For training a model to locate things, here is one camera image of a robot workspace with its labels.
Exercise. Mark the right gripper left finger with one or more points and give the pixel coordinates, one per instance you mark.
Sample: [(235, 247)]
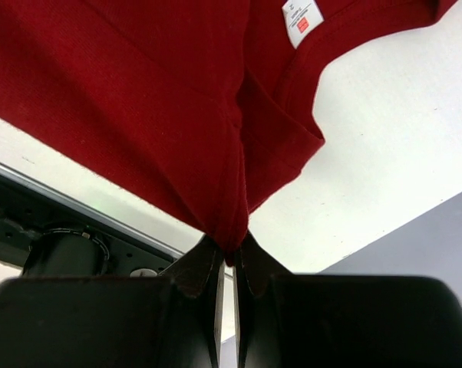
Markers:
[(169, 320)]

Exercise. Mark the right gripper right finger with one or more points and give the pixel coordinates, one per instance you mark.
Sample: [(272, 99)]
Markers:
[(313, 320)]

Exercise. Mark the red t-shirt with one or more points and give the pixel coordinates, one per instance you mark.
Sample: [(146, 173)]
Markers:
[(202, 108)]

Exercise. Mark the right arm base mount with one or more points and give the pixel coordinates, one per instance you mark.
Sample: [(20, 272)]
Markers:
[(45, 232)]

